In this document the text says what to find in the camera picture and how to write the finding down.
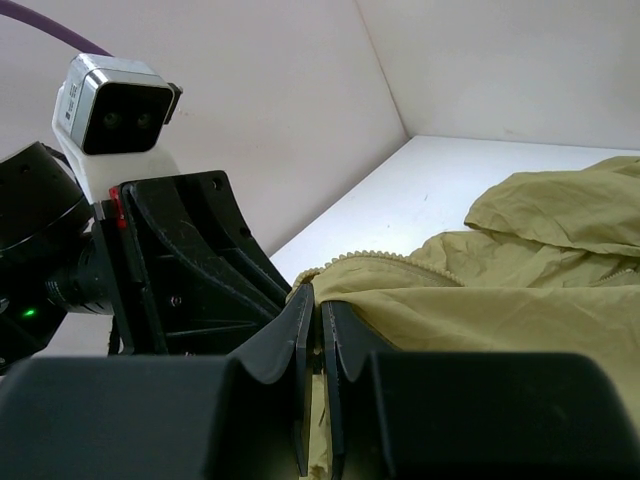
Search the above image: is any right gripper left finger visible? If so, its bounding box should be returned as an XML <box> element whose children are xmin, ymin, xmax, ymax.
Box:
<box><xmin>1</xmin><ymin>286</ymin><xmax>314</xmax><ymax>479</ymax></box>

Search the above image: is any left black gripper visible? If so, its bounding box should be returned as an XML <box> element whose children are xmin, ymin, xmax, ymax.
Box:
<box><xmin>92</xmin><ymin>171</ymin><xmax>290</xmax><ymax>355</ymax></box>

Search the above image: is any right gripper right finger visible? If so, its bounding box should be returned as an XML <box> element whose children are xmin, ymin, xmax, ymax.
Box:
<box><xmin>321</xmin><ymin>302</ymin><xmax>639</xmax><ymax>479</ymax></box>

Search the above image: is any olive green hooded jacket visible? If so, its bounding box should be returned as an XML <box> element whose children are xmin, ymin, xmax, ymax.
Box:
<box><xmin>296</xmin><ymin>156</ymin><xmax>639</xmax><ymax>477</ymax></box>

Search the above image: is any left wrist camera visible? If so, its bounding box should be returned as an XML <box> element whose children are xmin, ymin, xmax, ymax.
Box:
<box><xmin>52</xmin><ymin>53</ymin><xmax>183</xmax><ymax>204</ymax></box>

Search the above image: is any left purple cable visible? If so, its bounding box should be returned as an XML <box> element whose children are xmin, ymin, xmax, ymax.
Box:
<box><xmin>0</xmin><ymin>0</ymin><xmax>112</xmax><ymax>59</ymax></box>

